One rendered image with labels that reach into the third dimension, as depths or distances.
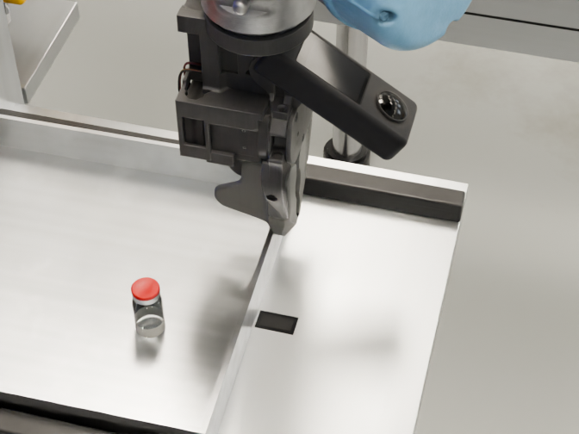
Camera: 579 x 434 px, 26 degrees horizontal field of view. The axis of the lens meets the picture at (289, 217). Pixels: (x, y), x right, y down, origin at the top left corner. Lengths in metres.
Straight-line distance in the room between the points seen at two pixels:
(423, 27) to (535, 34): 1.19
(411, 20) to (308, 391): 0.33
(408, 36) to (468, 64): 1.87
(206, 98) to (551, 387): 1.26
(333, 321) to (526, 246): 1.29
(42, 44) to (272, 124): 0.40
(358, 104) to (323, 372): 0.20
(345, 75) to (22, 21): 0.46
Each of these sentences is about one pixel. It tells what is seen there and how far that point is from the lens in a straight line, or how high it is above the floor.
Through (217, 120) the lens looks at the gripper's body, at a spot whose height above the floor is 1.04.
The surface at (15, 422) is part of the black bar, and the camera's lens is 0.88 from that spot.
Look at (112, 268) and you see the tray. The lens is 0.98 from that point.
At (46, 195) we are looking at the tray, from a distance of 1.04.
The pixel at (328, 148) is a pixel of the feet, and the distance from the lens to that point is 2.13.
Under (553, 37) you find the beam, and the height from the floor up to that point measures 0.47.
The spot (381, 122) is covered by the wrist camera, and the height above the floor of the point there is 1.05.
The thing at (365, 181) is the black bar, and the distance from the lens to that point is 1.01.
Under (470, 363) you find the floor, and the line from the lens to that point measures 2.03.
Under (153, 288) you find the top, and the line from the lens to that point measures 0.90.
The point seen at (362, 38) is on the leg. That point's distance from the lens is 1.95.
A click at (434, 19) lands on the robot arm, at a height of 1.20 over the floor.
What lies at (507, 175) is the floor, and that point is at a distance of 2.32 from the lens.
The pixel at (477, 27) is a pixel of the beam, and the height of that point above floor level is 0.47.
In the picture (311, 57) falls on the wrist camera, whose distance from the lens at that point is 0.84.
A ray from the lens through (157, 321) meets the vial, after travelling 0.92.
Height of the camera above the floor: 1.62
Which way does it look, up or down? 47 degrees down
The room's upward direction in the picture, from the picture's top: straight up
